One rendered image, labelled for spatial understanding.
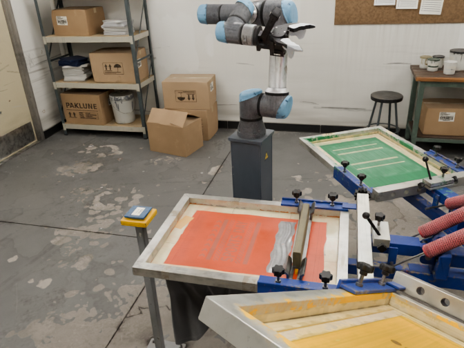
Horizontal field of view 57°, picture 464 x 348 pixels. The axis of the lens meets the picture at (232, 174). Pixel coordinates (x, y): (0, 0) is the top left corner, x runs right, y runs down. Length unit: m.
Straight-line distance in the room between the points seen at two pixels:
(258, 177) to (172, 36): 3.73
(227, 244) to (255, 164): 0.56
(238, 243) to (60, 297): 1.75
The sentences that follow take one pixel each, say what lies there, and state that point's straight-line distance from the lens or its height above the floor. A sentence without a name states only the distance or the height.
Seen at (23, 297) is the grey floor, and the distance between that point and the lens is 3.39.
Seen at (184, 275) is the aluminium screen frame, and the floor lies 0.98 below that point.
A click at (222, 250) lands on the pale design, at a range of 1.77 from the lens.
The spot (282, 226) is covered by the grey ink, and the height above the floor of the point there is 0.96.
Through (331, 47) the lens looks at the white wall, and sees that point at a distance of 5.33.
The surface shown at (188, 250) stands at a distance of 1.79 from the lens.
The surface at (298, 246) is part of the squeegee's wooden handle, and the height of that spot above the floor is 1.06.
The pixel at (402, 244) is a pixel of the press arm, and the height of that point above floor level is 1.04.
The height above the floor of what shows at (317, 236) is 0.96.
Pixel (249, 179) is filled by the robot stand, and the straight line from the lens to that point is 2.26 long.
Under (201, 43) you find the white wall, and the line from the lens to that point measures 5.60.
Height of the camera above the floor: 2.01
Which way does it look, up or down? 26 degrees down
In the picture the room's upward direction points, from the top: 3 degrees counter-clockwise
